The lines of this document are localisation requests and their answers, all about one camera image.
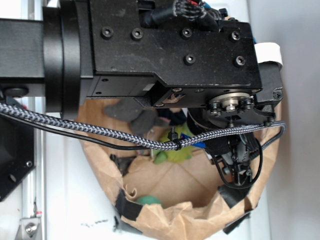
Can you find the brown paper bag bin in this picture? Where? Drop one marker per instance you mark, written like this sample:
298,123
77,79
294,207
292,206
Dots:
196,202

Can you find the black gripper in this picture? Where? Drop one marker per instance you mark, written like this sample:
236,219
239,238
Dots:
232,156

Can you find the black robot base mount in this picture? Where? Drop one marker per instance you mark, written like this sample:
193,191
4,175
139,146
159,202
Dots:
17,154

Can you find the green ball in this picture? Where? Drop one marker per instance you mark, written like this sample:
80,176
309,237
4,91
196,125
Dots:
148,200

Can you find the green plush turtle toy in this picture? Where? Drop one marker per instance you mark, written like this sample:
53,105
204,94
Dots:
173,156

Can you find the aluminium rail frame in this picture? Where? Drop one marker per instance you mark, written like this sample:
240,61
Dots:
33,185

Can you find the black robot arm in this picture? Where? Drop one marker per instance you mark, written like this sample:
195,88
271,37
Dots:
160,53

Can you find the metal corner bracket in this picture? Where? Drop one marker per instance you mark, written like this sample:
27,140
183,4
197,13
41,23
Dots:
29,229

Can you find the grey plush mouse toy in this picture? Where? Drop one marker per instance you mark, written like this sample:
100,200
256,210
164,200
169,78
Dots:
140,120

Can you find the dark blue rope toy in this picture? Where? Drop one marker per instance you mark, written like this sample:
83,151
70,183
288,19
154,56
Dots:
170,117

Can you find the white paper label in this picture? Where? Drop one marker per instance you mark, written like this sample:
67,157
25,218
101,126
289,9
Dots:
268,52

